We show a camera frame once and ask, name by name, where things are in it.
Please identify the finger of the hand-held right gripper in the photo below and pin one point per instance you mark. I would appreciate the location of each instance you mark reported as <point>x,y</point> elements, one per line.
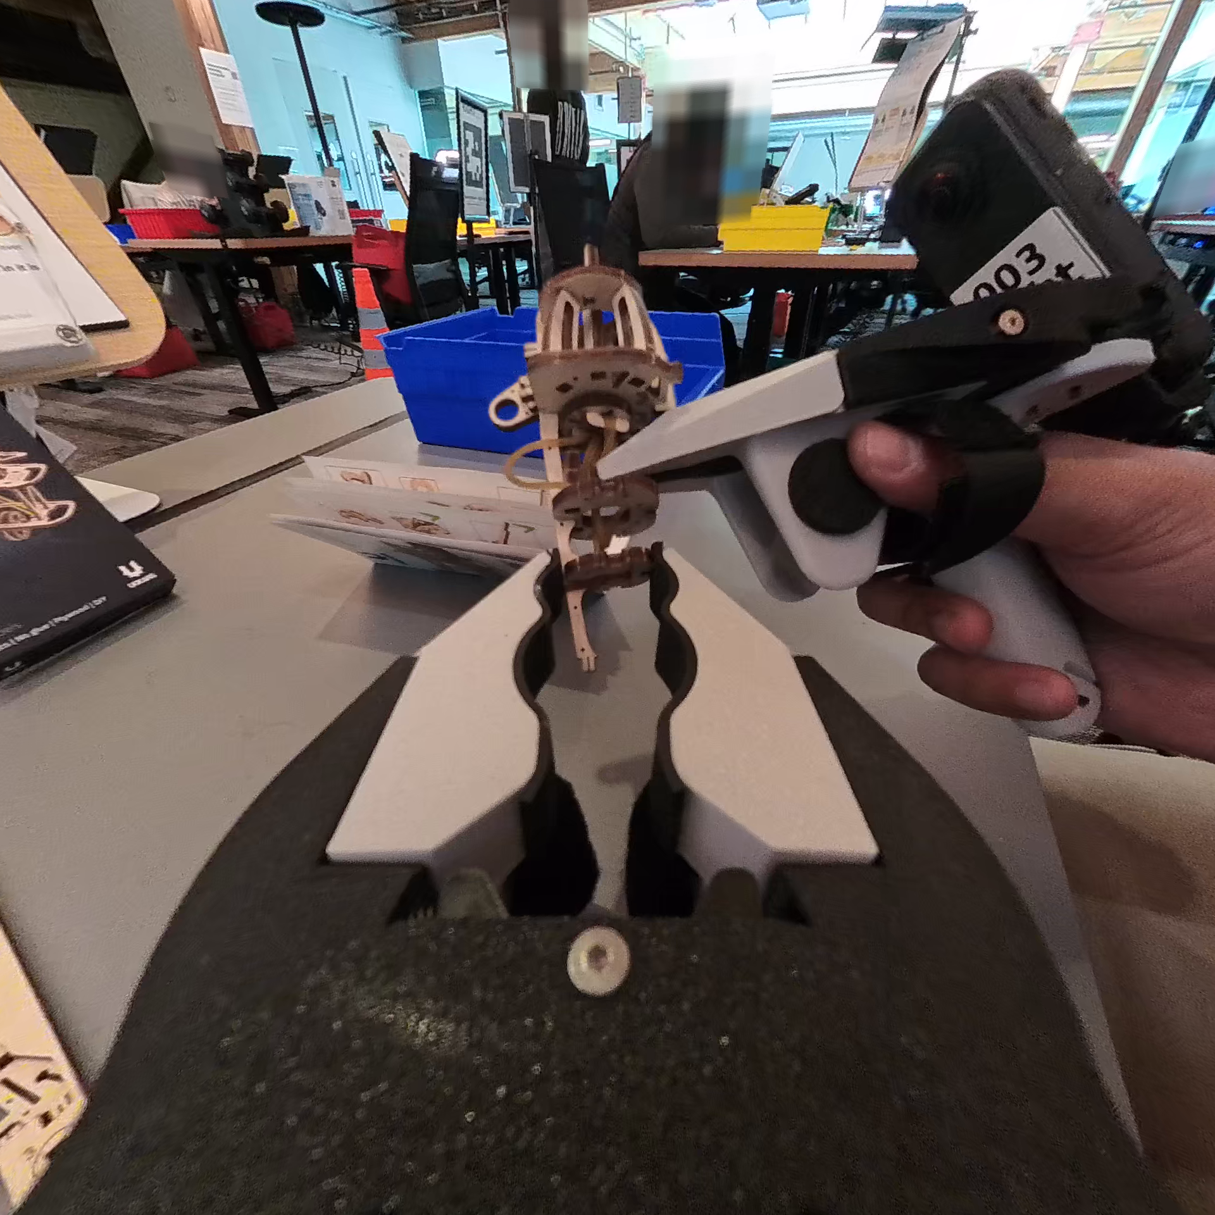
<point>737,406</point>

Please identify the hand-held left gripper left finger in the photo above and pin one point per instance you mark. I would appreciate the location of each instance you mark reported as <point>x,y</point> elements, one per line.
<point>446,739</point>

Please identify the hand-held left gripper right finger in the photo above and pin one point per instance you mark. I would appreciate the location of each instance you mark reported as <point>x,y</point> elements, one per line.
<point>759,739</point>

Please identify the wooden model assembly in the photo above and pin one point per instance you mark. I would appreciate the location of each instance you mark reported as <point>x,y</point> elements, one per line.
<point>595,381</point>

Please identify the black model kit box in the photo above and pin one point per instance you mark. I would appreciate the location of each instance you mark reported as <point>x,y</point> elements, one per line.
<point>65,557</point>

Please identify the laser-cut wooden parts sheet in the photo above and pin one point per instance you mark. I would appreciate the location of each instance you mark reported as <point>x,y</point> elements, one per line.
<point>27,1071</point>

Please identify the person's right hand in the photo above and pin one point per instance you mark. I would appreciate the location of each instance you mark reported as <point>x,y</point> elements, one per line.
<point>1140,589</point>

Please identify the instruction poster on stand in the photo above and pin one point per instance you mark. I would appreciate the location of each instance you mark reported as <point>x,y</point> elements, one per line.
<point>906,103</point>

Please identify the wooden desk with black legs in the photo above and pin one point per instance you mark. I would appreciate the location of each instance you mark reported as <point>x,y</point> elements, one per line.
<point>807,257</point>
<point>284,243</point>

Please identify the yellow plastic bin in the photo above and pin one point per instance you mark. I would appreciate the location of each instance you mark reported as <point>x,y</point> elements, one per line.
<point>766,230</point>

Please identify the white instruction booklet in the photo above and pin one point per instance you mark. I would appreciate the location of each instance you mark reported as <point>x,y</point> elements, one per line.
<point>415,524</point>

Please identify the blue plastic bin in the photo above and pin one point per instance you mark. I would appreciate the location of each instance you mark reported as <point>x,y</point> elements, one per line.
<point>458,389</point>

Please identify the black office chair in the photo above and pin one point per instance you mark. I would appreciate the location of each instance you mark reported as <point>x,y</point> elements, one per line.
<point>430,238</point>

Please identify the framed marker sign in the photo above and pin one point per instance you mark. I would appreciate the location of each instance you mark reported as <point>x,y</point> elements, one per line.
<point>472,155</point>

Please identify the orange traffic cone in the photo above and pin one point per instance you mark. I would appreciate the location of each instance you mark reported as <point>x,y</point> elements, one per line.
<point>374,330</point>

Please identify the black floor lamp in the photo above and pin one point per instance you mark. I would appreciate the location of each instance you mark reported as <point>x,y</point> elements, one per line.
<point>304,57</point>

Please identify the red plastic bin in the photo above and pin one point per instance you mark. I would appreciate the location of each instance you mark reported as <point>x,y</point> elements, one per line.
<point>167,224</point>

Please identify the wooden board with instruction sheet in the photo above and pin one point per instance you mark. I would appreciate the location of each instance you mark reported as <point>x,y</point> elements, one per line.
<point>65,283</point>

